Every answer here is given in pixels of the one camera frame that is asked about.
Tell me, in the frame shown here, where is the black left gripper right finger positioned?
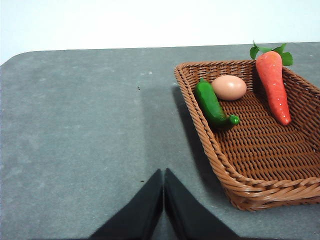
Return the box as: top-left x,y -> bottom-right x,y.
164,167 -> 241,240

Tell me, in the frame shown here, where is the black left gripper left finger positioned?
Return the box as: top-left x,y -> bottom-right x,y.
88,168 -> 165,240

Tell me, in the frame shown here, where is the brown woven wicker basket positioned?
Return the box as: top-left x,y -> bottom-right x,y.
173,59 -> 320,212

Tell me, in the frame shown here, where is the brown egg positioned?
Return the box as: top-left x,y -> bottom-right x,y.
211,74 -> 248,101

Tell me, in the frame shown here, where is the orange carrot with green leaves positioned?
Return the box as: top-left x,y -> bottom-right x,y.
249,41 -> 294,126

